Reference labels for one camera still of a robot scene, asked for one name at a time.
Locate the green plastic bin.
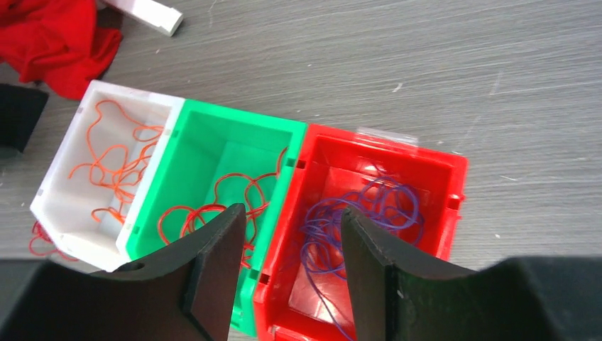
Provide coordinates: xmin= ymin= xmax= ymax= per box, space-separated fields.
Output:
xmin=126 ymin=99 xmax=308 ymax=336

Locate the orange cable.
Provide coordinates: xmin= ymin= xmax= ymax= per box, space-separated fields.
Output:
xmin=67 ymin=99 xmax=165 ymax=226

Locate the black t-shirt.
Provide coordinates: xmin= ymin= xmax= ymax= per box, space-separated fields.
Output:
xmin=1 ymin=84 xmax=49 ymax=158

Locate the white plastic bin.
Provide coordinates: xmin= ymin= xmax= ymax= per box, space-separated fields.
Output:
xmin=30 ymin=80 xmax=185 ymax=271

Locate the metal clothes rack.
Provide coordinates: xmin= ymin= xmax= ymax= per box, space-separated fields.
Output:
xmin=96 ymin=0 xmax=184 ymax=37

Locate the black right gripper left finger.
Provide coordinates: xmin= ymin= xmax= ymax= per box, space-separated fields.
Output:
xmin=1 ymin=204 xmax=246 ymax=340

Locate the red plastic bin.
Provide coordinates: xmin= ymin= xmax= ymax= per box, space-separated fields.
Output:
xmin=253 ymin=124 xmax=469 ymax=340

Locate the red cable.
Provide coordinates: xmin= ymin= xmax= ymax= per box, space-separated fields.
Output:
xmin=156 ymin=146 xmax=289 ymax=270

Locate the purple cable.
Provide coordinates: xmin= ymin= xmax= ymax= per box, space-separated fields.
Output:
xmin=298 ymin=175 xmax=427 ymax=341

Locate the red t-shirt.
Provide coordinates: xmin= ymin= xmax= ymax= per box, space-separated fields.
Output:
xmin=1 ymin=1 xmax=122 ymax=100

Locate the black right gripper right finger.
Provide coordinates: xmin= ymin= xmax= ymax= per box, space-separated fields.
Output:
xmin=341 ymin=207 xmax=601 ymax=340

